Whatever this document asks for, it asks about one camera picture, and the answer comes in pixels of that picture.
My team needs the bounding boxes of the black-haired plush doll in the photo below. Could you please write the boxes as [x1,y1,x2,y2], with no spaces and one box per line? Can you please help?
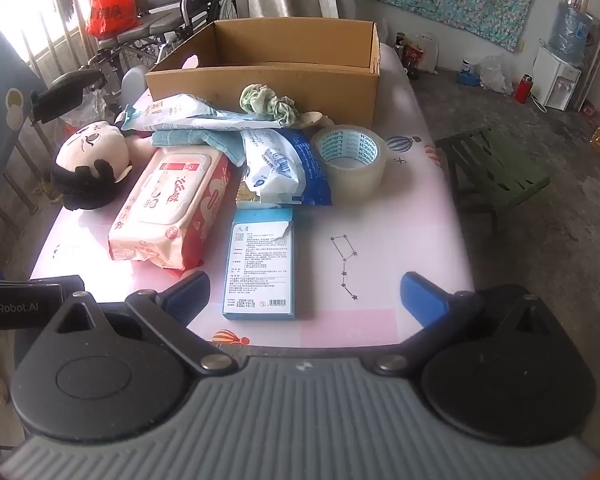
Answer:
[50,120,153,211]

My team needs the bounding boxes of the pink printed tablecloth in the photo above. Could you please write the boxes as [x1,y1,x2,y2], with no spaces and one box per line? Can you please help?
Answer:
[27,42,476,348]

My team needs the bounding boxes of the white water dispenser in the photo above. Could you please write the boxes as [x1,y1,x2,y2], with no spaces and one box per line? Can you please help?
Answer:
[530,45,583,111]

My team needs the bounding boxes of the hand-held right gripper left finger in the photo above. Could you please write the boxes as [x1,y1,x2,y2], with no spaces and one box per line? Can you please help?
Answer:
[44,271,233,375]

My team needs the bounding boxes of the metal window railing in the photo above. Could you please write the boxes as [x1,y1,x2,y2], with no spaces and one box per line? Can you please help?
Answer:
[10,0,111,211]

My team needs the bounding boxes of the red thermos bottle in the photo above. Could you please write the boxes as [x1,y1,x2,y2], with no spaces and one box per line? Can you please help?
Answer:
[514,73,535,104]

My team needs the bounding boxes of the clear bag of masks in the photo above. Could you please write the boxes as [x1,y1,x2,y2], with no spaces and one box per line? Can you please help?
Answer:
[115,93,281,133]

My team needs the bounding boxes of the green and white scrunchie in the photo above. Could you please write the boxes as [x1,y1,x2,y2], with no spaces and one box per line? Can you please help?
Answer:
[238,83,301,126]

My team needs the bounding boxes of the blue and white plastic package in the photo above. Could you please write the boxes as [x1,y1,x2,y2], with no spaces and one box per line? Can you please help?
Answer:
[237,127,333,207]

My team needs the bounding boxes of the light blue towel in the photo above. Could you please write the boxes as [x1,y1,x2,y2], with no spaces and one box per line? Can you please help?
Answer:
[151,127,248,166]

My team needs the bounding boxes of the printed blanket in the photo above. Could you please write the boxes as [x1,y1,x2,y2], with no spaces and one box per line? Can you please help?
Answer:
[0,10,41,281]

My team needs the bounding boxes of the cardboard box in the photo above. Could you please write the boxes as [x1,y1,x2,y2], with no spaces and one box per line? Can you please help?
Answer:
[145,19,382,128]

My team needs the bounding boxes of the wheelchair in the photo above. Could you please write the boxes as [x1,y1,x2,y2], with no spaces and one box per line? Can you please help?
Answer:
[30,0,241,126]

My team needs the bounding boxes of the green folding stool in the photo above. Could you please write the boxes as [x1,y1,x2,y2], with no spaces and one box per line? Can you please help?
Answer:
[435,127,551,231]

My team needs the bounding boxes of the pink wet wipes pack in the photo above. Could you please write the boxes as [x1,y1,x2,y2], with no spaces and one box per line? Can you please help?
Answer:
[107,147,233,271]

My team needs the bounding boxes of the blue paper box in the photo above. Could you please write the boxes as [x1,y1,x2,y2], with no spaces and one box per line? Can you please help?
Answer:
[222,206,297,321]

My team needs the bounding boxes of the blue water jug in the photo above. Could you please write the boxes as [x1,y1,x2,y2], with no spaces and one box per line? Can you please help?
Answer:
[547,0,593,63]

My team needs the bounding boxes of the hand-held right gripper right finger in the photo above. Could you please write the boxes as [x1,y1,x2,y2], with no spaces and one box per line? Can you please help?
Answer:
[371,271,561,376]

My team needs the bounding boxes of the white plastic bag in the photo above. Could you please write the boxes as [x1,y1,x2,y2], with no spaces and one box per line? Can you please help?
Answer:
[480,55,513,93]

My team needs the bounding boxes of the clear packing tape roll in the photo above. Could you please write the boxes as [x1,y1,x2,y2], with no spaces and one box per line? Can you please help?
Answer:
[310,123,388,195]

